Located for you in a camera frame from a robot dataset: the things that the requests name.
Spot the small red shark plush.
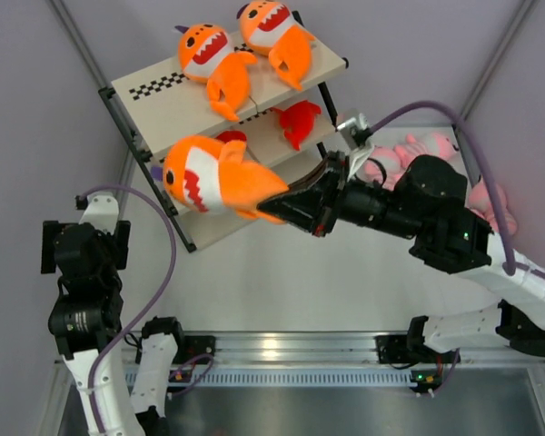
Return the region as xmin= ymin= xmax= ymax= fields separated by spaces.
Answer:
xmin=272 ymin=100 xmax=322 ymax=151

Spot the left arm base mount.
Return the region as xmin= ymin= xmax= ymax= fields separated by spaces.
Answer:
xmin=173 ymin=334 xmax=216 ymax=364

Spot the pink striped plush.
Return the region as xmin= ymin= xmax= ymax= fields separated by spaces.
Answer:
xmin=466 ymin=178 xmax=518 ymax=235
xmin=362 ymin=147 xmax=404 ymax=191
xmin=393 ymin=132 xmax=459 ymax=167

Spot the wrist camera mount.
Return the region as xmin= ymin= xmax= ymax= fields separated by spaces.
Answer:
xmin=336 ymin=109 xmax=375 ymax=180
xmin=75 ymin=192 xmax=120 ymax=233

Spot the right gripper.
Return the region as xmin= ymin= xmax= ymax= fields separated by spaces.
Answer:
xmin=259 ymin=152 xmax=423 ymax=242

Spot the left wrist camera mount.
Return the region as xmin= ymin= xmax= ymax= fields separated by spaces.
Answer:
xmin=75 ymin=192 xmax=120 ymax=233

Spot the large red shark plush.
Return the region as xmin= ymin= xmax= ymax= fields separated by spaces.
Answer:
xmin=216 ymin=130 xmax=247 ymax=143

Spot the orange shark plush face down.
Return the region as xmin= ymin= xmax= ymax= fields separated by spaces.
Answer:
xmin=162 ymin=135 xmax=289 ymax=224

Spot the beige three-tier shelf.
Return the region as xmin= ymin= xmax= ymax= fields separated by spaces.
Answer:
xmin=98 ymin=13 xmax=350 ymax=253

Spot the orange shark plush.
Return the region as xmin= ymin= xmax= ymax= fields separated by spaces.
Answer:
xmin=174 ymin=23 xmax=258 ymax=122

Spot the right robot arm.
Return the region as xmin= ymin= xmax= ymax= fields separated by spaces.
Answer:
xmin=258 ymin=152 xmax=545 ymax=364

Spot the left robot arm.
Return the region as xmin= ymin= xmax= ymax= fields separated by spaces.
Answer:
xmin=41 ymin=221 xmax=187 ymax=435

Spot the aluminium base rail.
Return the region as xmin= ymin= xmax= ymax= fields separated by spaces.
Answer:
xmin=54 ymin=330 xmax=545 ymax=387

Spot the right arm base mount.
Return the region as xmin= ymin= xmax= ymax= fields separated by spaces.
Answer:
xmin=375 ymin=334 xmax=461 ymax=369

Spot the orange shark plush facing up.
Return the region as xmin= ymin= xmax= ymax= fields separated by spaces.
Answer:
xmin=236 ymin=1 xmax=315 ymax=92

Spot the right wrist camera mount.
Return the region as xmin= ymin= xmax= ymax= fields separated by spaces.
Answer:
xmin=336 ymin=109 xmax=375 ymax=180

